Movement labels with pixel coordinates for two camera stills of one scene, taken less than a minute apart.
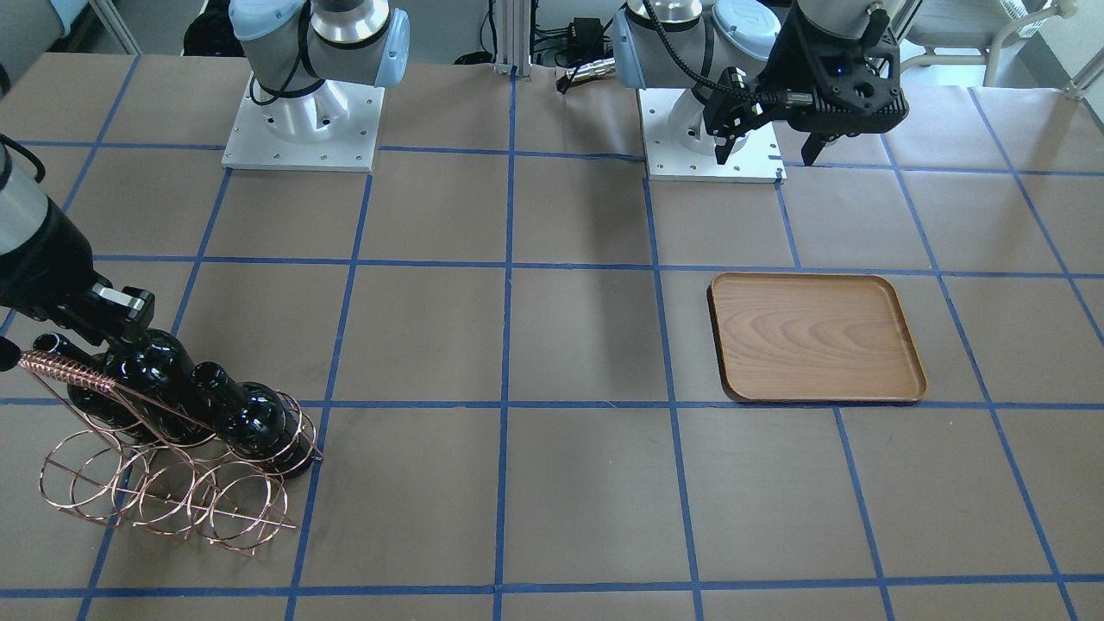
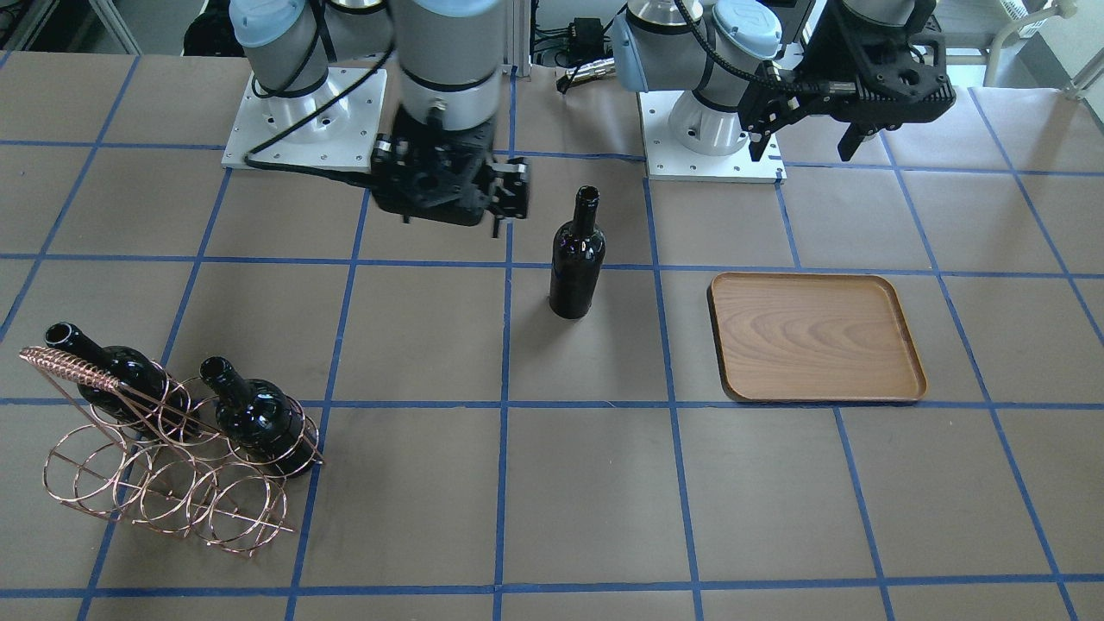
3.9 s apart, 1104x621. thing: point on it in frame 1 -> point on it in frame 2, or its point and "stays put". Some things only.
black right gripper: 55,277 -> 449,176
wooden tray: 814,338 stays put
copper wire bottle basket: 145,465 stays put
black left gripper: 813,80 -> 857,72
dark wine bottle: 151,374 -> 578,254
